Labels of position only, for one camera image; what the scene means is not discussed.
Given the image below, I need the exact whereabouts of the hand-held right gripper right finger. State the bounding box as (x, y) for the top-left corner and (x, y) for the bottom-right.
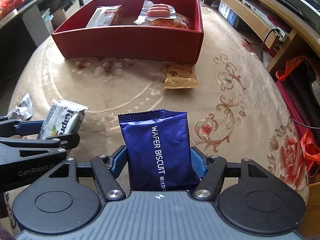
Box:
(190, 146), (264, 201)

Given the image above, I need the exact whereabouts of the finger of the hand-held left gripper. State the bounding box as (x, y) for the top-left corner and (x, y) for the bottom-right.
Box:
(0, 133), (80, 167)
(0, 116), (46, 138)

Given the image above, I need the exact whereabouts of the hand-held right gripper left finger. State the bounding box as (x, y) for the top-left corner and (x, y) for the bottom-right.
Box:
(54, 145), (127, 201)

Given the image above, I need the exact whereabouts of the white wafer packet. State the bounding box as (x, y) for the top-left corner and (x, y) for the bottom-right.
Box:
(37, 100), (89, 140)

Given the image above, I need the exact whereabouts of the blue wafer biscuit packet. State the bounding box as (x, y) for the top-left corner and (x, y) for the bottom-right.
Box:
(118, 109), (200, 191)

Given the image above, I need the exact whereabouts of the red cardboard box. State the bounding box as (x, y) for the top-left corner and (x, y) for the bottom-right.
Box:
(52, 0), (204, 64)

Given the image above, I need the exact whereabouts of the long red white snack packet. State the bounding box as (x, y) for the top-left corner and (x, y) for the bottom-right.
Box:
(85, 5), (122, 28)

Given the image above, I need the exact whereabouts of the yellow corn snack packet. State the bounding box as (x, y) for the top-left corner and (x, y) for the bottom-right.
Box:
(147, 11), (190, 29)

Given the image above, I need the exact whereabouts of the clear sausage packet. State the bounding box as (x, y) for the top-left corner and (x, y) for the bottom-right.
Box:
(134, 0), (177, 25)

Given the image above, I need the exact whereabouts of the crumpled silver snack packet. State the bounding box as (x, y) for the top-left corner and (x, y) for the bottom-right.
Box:
(6, 93), (34, 120)

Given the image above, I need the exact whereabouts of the dark cabinet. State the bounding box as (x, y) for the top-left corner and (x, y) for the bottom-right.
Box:
(0, 0), (84, 98)

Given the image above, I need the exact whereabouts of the floral beige tablecloth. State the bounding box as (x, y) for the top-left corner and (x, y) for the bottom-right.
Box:
(5, 2), (310, 230)

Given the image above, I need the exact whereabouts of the gold snack packet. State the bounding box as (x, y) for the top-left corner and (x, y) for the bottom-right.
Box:
(164, 64), (200, 90)

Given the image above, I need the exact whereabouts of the grey cabinet panel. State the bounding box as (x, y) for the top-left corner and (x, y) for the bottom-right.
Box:
(22, 5), (54, 47)

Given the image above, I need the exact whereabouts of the orange plastic bag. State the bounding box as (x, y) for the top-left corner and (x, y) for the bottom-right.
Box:
(299, 129), (320, 178)
(275, 56), (307, 81)

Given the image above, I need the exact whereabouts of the dark red crate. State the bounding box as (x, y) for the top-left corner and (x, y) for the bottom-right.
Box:
(275, 57), (320, 137)

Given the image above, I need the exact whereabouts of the brown cardboard carton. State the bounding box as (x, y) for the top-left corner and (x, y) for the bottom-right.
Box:
(50, 0), (80, 30)

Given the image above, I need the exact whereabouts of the blue white box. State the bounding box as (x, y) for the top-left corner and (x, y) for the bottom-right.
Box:
(218, 1), (238, 27)

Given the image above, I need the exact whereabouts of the wooden media stand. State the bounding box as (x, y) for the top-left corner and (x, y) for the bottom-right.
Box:
(201, 0), (320, 72)

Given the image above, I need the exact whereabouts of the black cable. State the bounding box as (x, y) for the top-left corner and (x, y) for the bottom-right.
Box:
(260, 28), (281, 61)

